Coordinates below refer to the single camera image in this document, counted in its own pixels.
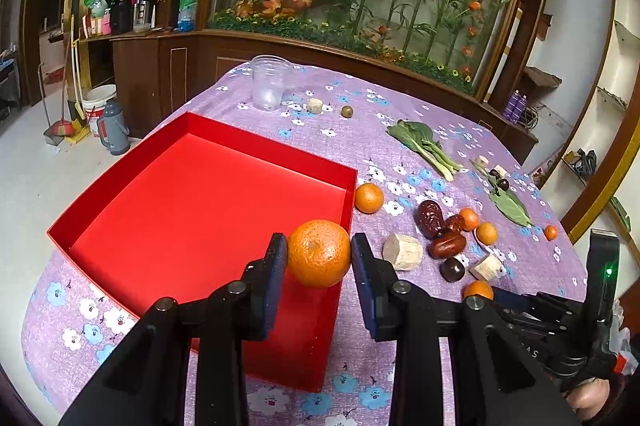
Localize dark purple plum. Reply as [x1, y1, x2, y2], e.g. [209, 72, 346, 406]
[439, 257, 465, 283]

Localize glossy red date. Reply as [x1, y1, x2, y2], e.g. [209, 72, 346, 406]
[427, 230, 466, 259]

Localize small orange kumquat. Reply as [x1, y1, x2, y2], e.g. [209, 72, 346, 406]
[458, 207, 480, 232]
[475, 221, 498, 246]

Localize round beige sugarcane chunk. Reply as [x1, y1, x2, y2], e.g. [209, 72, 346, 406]
[382, 233, 424, 271]

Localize small red date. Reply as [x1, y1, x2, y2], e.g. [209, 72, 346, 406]
[445, 214, 465, 233]

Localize large wrinkled red date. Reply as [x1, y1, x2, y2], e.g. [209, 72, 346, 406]
[416, 200, 445, 240]

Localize large orange mandarin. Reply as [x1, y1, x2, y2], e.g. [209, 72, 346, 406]
[288, 219, 350, 288]

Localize square beige sugarcane chunk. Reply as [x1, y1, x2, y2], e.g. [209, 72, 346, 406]
[470, 255, 506, 283]

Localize person right hand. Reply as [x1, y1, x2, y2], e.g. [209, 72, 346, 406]
[565, 378, 611, 422]

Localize tiny orange kumquat far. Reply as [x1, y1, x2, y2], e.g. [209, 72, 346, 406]
[544, 224, 558, 241]

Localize green leaf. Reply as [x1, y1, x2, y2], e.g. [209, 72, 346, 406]
[489, 188, 533, 227]

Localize dark cherry pair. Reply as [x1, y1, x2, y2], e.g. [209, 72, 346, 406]
[488, 168, 510, 191]

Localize purple floral tablecloth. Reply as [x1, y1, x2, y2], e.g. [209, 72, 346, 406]
[22, 65, 586, 425]

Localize small sugarcane slice far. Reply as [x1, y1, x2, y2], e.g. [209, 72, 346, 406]
[476, 155, 489, 169]

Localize purple spray cans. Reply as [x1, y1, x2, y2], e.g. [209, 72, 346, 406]
[502, 90, 527, 124]

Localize green bok choy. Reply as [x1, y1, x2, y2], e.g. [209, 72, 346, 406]
[386, 120, 463, 182]

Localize grey thermos jug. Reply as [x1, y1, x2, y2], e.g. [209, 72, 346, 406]
[98, 99, 130, 156]

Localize red broom and dustpan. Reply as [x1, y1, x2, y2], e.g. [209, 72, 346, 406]
[38, 64, 89, 146]

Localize white plastic bucket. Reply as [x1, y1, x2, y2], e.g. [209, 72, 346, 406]
[81, 84, 117, 138]

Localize small green olive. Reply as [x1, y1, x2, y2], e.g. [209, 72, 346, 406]
[341, 105, 354, 118]

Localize wooden cabinet counter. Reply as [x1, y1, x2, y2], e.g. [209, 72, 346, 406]
[80, 30, 538, 163]

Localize small beige sugarcane piece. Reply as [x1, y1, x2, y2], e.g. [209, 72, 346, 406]
[307, 98, 323, 114]

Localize clear plastic cup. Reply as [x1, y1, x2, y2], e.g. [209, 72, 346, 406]
[250, 54, 293, 111]

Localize blue water bottle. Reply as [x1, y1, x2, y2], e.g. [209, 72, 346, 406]
[177, 0, 198, 32]

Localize steel coffee pot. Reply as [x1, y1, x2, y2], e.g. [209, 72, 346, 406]
[134, 0, 158, 33]

